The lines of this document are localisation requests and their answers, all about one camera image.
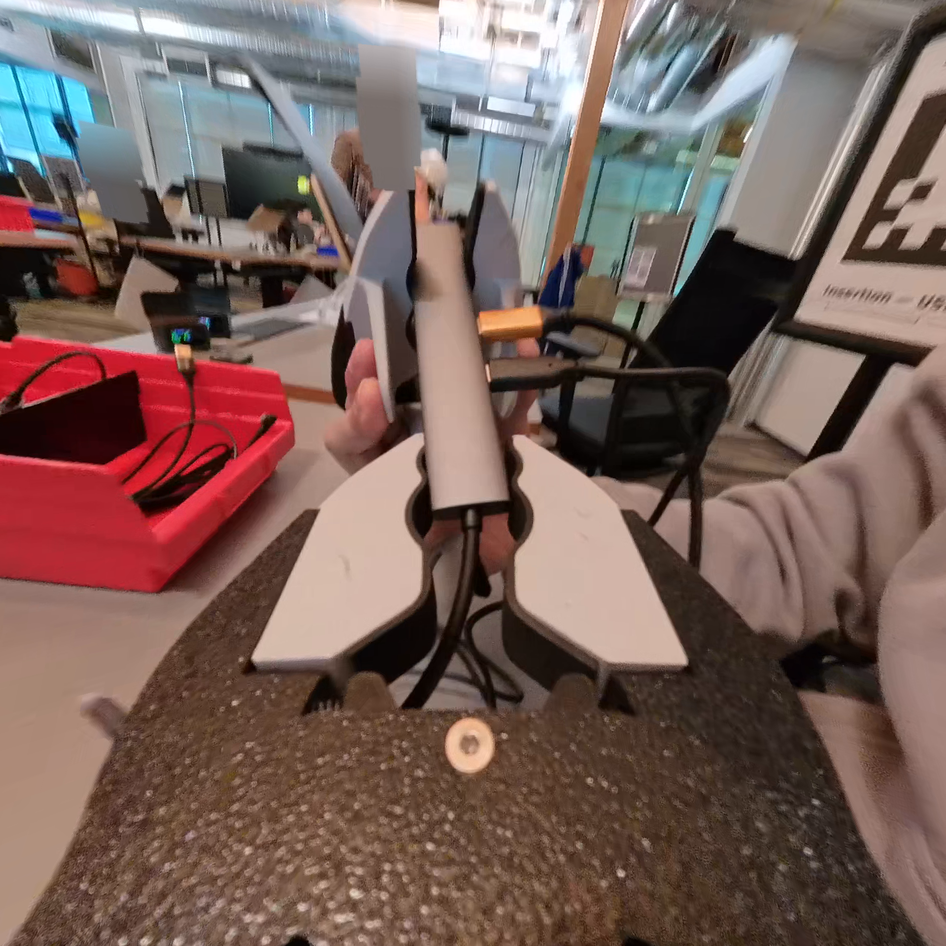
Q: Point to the black card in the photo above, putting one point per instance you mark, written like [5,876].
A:
[74,421]

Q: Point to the black monitor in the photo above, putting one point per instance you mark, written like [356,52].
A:
[266,181]

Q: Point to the person's right forearm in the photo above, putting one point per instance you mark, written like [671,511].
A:
[850,517]

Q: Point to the white sign with black pattern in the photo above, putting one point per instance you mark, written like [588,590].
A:
[872,148]

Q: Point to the black chair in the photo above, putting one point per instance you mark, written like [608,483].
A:
[709,318]

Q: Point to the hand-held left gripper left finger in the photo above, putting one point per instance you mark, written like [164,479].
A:
[347,576]

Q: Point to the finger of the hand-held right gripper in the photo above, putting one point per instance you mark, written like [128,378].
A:
[384,244]
[502,244]

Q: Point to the grey USB hub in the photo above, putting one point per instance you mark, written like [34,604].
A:
[458,369]

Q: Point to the wooden pillar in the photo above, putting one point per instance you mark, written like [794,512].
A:
[591,111]

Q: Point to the person's right hand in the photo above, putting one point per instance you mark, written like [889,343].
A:
[362,414]

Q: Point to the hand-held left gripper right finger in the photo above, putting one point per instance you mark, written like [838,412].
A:
[591,576]

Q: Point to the red plastic bin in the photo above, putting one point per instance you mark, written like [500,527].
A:
[89,517]

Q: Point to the black device with display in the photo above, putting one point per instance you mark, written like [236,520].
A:
[185,318]

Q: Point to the long wooden table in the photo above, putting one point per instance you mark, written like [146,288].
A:
[222,255]

